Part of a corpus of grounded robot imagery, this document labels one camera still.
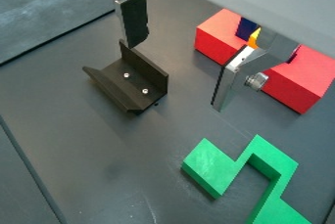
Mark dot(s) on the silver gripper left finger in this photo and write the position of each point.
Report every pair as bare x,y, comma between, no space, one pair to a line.
133,16

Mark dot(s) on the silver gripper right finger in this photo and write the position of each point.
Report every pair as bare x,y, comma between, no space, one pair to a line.
246,68

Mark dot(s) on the red base board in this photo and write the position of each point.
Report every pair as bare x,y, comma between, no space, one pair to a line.
298,82

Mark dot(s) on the black U-shaped fixture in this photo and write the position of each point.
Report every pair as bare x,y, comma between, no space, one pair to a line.
133,81

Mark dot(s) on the yellow long bar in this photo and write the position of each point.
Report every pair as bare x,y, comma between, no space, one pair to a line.
254,38

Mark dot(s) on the left dark blue block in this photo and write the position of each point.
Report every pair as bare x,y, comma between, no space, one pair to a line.
247,27

